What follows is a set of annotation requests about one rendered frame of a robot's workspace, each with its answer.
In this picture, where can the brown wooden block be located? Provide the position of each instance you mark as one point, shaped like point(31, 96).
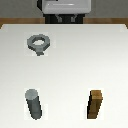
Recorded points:
point(95, 103)

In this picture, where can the grey cylindrical peg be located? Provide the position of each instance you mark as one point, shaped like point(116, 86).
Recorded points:
point(33, 102)

